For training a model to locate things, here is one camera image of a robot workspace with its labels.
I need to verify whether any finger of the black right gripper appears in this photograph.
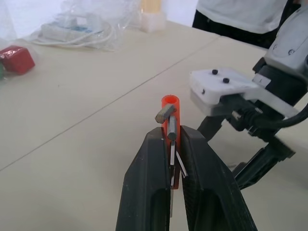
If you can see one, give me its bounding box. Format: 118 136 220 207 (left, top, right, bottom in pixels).
197 115 226 143
231 146 278 191

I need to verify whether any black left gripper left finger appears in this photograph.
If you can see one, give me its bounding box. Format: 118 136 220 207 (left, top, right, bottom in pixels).
115 127 172 231

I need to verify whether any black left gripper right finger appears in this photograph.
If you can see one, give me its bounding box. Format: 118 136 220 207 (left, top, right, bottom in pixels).
179 125 258 231

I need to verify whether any small silver hex key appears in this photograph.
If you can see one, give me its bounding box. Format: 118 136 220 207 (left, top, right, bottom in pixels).
169 166 176 218

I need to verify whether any orange hex key holder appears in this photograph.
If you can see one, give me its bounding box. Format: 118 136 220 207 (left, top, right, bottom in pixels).
160 95 182 190

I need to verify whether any thin silver hex key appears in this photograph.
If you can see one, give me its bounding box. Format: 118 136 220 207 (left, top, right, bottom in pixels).
176 151 189 178

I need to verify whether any large dark grey hex key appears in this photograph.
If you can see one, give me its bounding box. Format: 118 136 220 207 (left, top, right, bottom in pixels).
154 105 177 125

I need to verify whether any person in white shirt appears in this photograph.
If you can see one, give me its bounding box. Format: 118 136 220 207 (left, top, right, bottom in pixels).
192 0 303 50

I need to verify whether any white square box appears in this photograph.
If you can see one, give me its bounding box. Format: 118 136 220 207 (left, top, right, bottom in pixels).
140 11 167 33

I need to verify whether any beige cylinder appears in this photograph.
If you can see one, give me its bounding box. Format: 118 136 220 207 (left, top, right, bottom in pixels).
141 0 162 14

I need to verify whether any clear plastic bag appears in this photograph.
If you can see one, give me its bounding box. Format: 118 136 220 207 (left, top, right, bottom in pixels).
23 0 145 53

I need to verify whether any red block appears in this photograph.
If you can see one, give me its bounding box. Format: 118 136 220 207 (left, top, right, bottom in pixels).
0 45 36 75

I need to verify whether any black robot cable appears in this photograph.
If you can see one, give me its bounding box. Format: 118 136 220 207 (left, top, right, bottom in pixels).
238 105 308 129

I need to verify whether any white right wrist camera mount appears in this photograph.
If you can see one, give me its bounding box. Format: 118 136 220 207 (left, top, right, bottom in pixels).
189 67 299 119

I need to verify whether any white cable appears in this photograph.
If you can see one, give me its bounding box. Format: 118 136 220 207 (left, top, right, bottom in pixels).
30 23 116 51

